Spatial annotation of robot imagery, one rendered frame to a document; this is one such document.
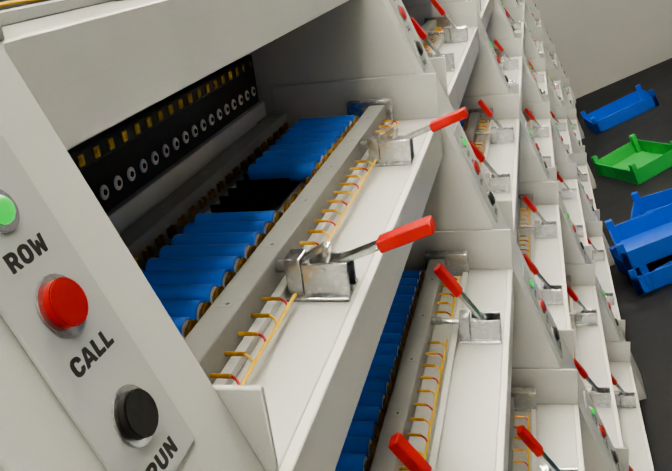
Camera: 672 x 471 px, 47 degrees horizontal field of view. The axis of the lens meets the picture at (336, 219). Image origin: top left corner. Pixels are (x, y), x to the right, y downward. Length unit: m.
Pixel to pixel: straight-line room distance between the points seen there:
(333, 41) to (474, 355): 0.37
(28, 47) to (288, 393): 0.20
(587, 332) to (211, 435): 1.29
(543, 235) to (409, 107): 0.67
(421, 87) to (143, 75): 0.53
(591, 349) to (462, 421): 0.84
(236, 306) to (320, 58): 0.50
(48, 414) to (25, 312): 0.03
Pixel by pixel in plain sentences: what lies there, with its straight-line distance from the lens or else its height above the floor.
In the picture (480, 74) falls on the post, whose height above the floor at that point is 0.81.
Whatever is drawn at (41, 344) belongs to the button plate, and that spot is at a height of 1.01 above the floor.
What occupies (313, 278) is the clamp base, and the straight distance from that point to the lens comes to 0.46.
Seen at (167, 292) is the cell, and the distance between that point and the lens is 0.47.
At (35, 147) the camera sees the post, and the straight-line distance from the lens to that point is 0.28.
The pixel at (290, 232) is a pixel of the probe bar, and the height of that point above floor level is 0.94.
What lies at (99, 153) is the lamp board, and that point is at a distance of 0.57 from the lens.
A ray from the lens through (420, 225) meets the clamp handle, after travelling 0.44.
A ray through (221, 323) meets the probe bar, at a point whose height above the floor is 0.95.
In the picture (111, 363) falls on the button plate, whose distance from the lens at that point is 0.26.
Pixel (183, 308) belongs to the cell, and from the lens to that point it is 0.45.
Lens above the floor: 1.06
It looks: 14 degrees down
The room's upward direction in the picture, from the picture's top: 28 degrees counter-clockwise
